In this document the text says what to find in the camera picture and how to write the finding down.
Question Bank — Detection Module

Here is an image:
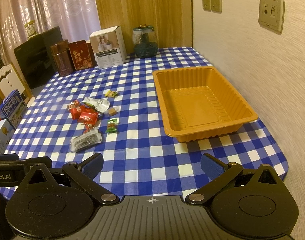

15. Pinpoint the clear seaweed snack pack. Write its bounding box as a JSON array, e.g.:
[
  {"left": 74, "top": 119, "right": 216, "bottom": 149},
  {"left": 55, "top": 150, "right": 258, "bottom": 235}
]
[{"left": 70, "top": 128, "right": 103, "bottom": 152}]

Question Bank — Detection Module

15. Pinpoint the small red cartoon snack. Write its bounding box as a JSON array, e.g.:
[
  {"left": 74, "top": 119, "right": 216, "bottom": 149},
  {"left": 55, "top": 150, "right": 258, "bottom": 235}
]
[{"left": 83, "top": 123, "right": 94, "bottom": 133}]

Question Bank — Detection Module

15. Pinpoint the red snack pack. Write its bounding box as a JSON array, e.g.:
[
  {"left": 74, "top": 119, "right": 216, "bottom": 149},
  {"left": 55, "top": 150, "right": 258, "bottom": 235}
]
[{"left": 78, "top": 112, "right": 98, "bottom": 125}]

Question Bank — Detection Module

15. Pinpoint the silver green snack bag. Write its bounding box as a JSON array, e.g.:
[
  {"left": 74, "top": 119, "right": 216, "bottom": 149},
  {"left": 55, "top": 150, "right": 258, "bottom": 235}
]
[{"left": 82, "top": 97, "right": 110, "bottom": 113}]

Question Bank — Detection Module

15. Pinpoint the brown clear-wrapped candy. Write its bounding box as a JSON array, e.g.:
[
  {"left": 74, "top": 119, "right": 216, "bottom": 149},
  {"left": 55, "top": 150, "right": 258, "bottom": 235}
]
[{"left": 104, "top": 106, "right": 121, "bottom": 116}]

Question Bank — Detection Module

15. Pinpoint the yellow green candy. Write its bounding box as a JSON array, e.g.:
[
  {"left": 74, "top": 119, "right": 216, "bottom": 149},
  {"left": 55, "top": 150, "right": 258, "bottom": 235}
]
[{"left": 105, "top": 90, "right": 118, "bottom": 98}]

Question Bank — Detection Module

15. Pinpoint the red double-happiness candy pack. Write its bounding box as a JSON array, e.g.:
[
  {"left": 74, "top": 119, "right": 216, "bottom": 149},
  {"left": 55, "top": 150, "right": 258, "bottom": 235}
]
[{"left": 70, "top": 105, "right": 85, "bottom": 120}]

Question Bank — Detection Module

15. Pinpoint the red brown candy bar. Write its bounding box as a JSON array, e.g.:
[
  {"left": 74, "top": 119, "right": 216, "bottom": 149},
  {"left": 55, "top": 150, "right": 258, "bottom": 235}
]
[{"left": 67, "top": 100, "right": 80, "bottom": 110}]

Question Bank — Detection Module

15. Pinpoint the white blue box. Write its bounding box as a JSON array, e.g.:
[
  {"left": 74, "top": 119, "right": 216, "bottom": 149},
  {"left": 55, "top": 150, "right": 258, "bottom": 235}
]
[{"left": 0, "top": 119, "right": 15, "bottom": 154}]

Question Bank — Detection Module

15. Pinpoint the blue milk carton box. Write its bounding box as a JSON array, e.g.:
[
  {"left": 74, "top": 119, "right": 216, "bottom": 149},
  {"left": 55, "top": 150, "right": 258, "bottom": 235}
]
[{"left": 0, "top": 89, "right": 28, "bottom": 129}]

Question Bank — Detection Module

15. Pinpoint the white wooden chair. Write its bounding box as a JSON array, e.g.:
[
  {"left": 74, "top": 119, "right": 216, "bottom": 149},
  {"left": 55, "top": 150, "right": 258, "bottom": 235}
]
[{"left": 0, "top": 63, "right": 34, "bottom": 104}]

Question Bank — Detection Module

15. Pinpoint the blue white checkered tablecloth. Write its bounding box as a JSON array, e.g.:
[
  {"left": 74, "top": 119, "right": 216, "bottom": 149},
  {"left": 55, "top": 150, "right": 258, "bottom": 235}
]
[{"left": 6, "top": 47, "right": 289, "bottom": 196}]

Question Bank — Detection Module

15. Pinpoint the orange plastic tray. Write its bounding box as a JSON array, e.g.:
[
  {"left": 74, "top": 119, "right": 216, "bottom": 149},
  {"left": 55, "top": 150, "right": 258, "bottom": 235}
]
[{"left": 153, "top": 66, "right": 258, "bottom": 142}]

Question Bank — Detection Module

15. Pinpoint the brown metal canister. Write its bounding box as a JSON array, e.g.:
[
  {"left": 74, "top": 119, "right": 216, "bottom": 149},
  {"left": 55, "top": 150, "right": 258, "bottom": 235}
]
[{"left": 51, "top": 39, "right": 74, "bottom": 76}]

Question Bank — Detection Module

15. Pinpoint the red gift box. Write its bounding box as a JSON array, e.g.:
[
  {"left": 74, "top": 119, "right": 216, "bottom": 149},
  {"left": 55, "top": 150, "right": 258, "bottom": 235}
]
[{"left": 69, "top": 40, "right": 96, "bottom": 70}]

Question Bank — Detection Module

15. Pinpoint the glass jar on cabinet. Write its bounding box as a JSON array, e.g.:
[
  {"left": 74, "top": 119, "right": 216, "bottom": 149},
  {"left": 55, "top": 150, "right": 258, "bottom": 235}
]
[{"left": 24, "top": 20, "right": 39, "bottom": 40}]

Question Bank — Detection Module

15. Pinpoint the white product box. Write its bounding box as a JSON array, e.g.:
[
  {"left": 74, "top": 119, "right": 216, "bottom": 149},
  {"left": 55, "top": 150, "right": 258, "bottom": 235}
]
[{"left": 90, "top": 26, "right": 127, "bottom": 69}]

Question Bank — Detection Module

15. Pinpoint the pink curtain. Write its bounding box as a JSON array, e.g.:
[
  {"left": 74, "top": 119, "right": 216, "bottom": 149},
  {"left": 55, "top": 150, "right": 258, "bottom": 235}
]
[{"left": 0, "top": 0, "right": 101, "bottom": 64}]

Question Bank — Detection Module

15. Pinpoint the dark green glass jar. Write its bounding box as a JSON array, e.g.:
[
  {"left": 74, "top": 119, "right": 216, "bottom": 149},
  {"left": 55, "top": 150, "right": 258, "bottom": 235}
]
[{"left": 133, "top": 24, "right": 158, "bottom": 59}]

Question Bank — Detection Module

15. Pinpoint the wall data socket plate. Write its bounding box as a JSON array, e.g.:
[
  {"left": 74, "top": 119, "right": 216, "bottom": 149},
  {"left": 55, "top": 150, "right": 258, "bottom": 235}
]
[{"left": 258, "top": 0, "right": 285, "bottom": 33}]

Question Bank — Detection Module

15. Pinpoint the double wall outlet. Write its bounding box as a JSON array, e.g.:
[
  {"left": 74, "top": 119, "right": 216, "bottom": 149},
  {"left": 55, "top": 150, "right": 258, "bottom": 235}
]
[{"left": 202, "top": 0, "right": 222, "bottom": 12}]

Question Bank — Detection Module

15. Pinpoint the wooden wall panel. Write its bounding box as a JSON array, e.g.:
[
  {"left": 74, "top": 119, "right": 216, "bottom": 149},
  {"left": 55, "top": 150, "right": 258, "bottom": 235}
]
[{"left": 96, "top": 0, "right": 193, "bottom": 53}]

